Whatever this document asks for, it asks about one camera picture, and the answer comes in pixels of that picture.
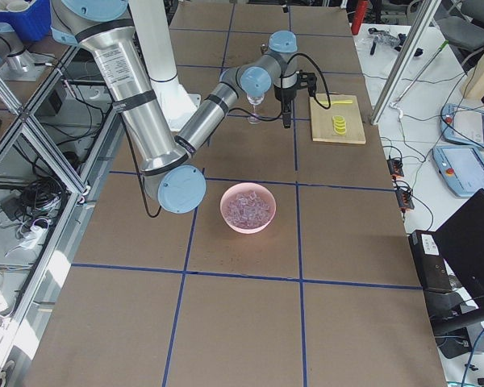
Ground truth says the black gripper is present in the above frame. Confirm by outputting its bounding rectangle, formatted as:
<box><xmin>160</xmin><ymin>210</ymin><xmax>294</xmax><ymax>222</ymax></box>
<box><xmin>274</xmin><ymin>72</ymin><xmax>301</xmax><ymax>129</ymax></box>

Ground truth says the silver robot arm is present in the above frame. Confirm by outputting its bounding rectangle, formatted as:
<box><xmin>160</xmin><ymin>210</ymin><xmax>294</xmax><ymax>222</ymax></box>
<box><xmin>51</xmin><ymin>1</ymin><xmax>298</xmax><ymax>214</ymax></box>

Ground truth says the clear wine glass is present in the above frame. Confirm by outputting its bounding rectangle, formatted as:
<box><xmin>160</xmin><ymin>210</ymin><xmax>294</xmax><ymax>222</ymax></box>
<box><xmin>246</xmin><ymin>94</ymin><xmax>265</xmax><ymax>124</ymax></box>

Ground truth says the pile of ice cubes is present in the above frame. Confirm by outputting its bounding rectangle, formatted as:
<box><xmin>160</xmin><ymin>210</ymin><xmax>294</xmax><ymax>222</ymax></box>
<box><xmin>225</xmin><ymin>191</ymin><xmax>272</xmax><ymax>229</ymax></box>

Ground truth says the yellow plastic knife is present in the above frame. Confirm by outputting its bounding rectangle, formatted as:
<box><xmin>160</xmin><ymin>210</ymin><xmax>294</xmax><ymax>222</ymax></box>
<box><xmin>318</xmin><ymin>99</ymin><xmax>353</xmax><ymax>107</ymax></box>

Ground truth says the bamboo cutting board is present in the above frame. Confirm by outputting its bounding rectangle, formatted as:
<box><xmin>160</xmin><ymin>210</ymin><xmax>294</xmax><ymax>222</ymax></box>
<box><xmin>310</xmin><ymin>94</ymin><xmax>366</xmax><ymax>145</ymax></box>

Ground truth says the pink bowl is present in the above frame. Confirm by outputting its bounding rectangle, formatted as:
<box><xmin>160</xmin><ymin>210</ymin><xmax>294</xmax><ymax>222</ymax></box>
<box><xmin>219</xmin><ymin>183</ymin><xmax>277</xmax><ymax>234</ymax></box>

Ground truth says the red cylinder bottle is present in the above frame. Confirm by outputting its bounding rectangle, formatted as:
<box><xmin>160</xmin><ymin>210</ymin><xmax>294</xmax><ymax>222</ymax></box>
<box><xmin>351</xmin><ymin>0</ymin><xmax>368</xmax><ymax>35</ymax></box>

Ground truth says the far teach pendant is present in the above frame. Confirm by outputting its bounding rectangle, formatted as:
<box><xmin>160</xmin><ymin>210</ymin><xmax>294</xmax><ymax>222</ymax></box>
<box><xmin>440</xmin><ymin>104</ymin><xmax>484</xmax><ymax>149</ymax></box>

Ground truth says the teach pendant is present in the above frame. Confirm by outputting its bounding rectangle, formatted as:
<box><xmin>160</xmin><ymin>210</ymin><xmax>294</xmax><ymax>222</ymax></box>
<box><xmin>440</xmin><ymin>104</ymin><xmax>484</xmax><ymax>149</ymax></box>
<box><xmin>432</xmin><ymin>145</ymin><xmax>484</xmax><ymax>198</ymax></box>

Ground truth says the near teach pendant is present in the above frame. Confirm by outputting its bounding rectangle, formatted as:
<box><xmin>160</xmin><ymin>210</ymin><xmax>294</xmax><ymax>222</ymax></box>
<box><xmin>432</xmin><ymin>145</ymin><xmax>484</xmax><ymax>198</ymax></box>

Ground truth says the black monitor on stand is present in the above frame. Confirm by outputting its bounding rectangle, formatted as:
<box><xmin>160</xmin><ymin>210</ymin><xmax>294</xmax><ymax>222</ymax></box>
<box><xmin>408</xmin><ymin>189</ymin><xmax>484</xmax><ymax>359</ymax></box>

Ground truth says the aluminium frame post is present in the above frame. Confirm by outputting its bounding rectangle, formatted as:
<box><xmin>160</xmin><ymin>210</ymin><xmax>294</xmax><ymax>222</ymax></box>
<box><xmin>369</xmin><ymin>0</ymin><xmax>441</xmax><ymax>125</ymax></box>

